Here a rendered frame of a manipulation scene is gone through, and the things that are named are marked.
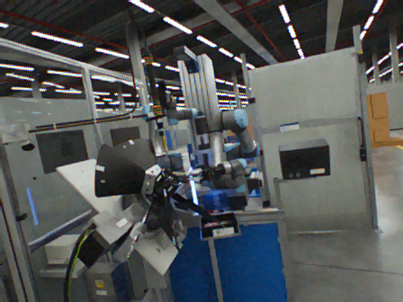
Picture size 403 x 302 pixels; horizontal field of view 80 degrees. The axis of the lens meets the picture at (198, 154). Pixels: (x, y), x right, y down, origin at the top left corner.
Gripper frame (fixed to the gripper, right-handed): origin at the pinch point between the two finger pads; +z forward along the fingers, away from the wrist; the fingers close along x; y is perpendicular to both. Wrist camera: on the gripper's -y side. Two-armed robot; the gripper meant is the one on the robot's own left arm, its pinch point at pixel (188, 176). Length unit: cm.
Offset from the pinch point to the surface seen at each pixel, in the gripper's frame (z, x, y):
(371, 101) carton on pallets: -717, 17, -360
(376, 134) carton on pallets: -722, 118, -349
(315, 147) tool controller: -67, -7, 26
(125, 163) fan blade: 32.6, -17.9, 18.3
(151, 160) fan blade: 18.6, -13.2, 0.6
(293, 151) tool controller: -58, -6, 19
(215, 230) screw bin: -8.8, 32.2, 8.3
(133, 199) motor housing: 31.7, 1.4, 10.3
